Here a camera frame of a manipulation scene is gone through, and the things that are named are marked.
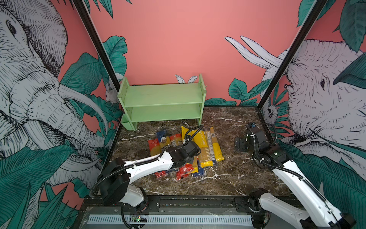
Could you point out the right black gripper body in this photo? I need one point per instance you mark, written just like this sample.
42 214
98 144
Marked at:
244 146

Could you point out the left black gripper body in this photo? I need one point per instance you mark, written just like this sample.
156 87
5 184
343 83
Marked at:
178 150

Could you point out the red spaghetti pack white label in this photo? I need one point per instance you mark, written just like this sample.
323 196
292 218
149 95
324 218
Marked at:
185 170

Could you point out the yellow spaghetti pack top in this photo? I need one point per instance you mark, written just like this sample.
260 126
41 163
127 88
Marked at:
185 139

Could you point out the blue Ankara spaghetti pack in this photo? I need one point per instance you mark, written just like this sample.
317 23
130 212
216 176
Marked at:
165 140

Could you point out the red yellow spaghetti pack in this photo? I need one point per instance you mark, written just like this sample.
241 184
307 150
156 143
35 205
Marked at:
155 149

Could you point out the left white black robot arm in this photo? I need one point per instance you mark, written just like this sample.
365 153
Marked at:
115 183

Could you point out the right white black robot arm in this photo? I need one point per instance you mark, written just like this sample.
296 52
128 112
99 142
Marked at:
318 212

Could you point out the green wooden two-tier shelf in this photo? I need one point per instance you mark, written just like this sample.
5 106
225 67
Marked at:
151 103

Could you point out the yellow Pastatime spaghetti pack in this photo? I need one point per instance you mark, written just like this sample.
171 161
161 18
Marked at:
204 158

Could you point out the blue spaghetti pack underneath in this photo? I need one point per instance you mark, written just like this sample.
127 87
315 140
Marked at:
199 173

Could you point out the yellow spaghetti pack white label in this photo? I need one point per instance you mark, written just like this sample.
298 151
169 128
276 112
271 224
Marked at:
214 147

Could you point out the white perforated strip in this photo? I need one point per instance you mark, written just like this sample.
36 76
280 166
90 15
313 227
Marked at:
239 220

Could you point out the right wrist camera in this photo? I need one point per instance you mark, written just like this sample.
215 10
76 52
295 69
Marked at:
252 125

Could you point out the right black frame post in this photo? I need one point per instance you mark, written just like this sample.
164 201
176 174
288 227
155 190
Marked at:
310 19

